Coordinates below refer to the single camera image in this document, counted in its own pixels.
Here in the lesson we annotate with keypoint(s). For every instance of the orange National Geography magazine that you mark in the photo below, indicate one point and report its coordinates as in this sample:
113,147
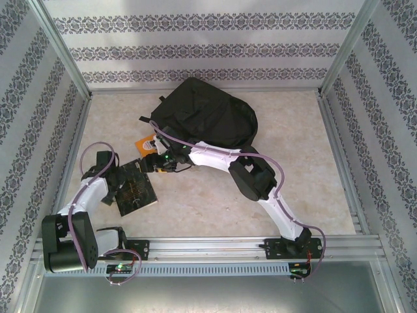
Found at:
143,150

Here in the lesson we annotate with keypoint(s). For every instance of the black book with barcode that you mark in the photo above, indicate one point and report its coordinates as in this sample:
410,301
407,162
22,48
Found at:
138,189

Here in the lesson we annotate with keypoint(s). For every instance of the black backpack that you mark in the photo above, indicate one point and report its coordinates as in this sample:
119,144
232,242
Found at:
211,111

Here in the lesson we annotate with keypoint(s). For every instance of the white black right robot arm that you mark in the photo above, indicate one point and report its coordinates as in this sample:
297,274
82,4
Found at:
215,159

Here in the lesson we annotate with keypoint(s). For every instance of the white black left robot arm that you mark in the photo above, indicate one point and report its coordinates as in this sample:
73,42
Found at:
94,192

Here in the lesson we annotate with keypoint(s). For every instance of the grey metal tray sheet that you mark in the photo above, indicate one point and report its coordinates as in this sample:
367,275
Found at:
208,296

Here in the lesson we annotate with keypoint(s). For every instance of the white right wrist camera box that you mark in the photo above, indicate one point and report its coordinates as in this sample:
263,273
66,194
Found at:
159,145

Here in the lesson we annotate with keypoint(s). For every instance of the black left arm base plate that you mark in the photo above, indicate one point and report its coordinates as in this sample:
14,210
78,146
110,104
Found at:
141,249

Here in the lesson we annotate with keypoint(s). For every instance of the aluminium mounting rail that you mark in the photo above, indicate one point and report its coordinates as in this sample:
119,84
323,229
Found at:
208,249

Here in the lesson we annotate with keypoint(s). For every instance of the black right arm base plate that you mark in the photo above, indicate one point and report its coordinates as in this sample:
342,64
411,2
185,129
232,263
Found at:
272,249

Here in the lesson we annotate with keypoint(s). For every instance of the aluminium frame post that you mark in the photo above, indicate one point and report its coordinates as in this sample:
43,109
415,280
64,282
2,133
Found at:
348,49
63,49

